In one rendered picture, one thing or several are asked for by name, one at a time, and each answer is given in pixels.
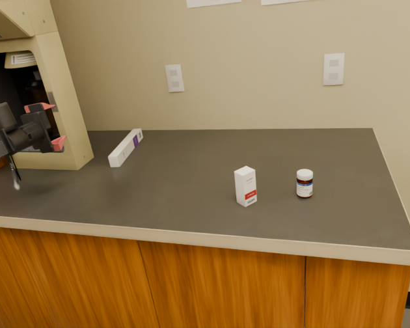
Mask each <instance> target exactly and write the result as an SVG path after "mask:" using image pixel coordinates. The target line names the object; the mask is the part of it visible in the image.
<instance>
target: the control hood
mask: <svg viewBox="0 0 410 328"><path fill-rule="evenodd" d="M0 36H1V37H2V38H0V40H5V39H11V38H23V37H30V36H34V31H33V27H32V25H31V21H30V18H29V15H28V12H27V8H26V6H25V2H24V1H23V0H18V1H0Z"/></svg>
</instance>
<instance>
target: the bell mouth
mask: <svg viewBox="0 0 410 328"><path fill-rule="evenodd" d="M34 65H37V63H36V59H35V57H34V54H33V53H32V52H31V51H29V50H25V51H11V52H6V56H5V68H23V67H28V66H34Z"/></svg>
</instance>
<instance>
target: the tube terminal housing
mask: <svg viewBox="0 0 410 328"><path fill-rule="evenodd" d="M23 1H24V2H25V6H26V8H27V12H28V15H29V18H30V21H31V25H32V27H33V31H34V36H30V37H23V38H11V39H5V40H0V53H4V52H11V51H25V50H29V51H31V52H32V53H33V54H34V57H35V59H36V63H37V65H38V69H39V72H40V75H41V78H42V81H43V84H44V87H45V90H46V94H47V92H52V93H53V96H54V99H55V103H56V105H57V109H58V111H59V112H53V116H54V118H55V121H56V124H57V127H58V130H59V133H60V136H61V137H62V136H65V135H67V137H66V139H65V141H64V144H63V146H64V152H63V153H44V154H43V153H41V152H18V153H16V154H14V155H12V158H13V160H14V163H15V165H16V168H17V169H53V170H75V171H78V170H79V169H80V168H81V167H82V166H84V165H85V164H86V163H88V162H89V161H90V160H91V159H92V158H94V154H93V152H92V148H91V145H90V141H89V137H88V134H87V130H86V127H85V123H84V120H83V116H82V113H81V109H80V106H79V102H78V99H77V95H76V93H75V88H74V84H73V81H72V77H71V75H70V71H69V67H68V63H67V60H66V56H65V54H64V50H63V46H62V42H61V38H60V36H59V32H58V29H57V25H56V22H55V18H54V15H53V11H52V8H51V4H50V2H49V0H23ZM47 96H48V94H47ZM48 99H49V98H48ZM49 103H50V102H49ZM50 105H51V104H50Z"/></svg>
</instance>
